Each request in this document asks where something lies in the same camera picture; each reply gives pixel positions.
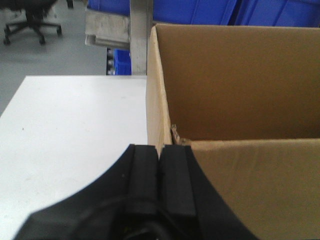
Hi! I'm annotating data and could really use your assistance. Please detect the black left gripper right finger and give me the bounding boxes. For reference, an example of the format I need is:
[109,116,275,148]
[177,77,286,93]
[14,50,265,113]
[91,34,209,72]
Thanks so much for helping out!
[159,145,256,240]

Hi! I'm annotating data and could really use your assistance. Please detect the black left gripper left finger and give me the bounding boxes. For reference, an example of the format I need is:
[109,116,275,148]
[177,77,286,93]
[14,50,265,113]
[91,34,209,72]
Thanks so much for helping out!
[14,144,158,240]

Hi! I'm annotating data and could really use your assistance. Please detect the brown cardboard box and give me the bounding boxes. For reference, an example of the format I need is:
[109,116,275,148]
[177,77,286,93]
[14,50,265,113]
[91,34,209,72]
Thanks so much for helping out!
[146,24,320,240]

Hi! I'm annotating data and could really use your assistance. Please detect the blue bins on shelf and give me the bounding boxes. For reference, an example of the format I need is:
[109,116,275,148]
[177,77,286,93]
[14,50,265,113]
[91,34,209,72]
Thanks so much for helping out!
[87,0,320,28]

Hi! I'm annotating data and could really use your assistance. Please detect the small blue bin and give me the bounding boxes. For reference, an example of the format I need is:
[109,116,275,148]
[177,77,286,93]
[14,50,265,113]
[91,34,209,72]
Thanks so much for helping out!
[113,49,132,76]

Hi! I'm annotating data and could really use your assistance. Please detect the black office chair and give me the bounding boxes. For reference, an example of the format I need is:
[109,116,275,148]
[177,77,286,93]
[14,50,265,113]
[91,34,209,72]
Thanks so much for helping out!
[0,0,62,46]

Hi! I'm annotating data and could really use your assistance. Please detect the grey metal shelf post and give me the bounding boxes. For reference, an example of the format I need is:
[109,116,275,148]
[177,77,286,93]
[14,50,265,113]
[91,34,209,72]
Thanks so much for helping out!
[85,0,153,75]

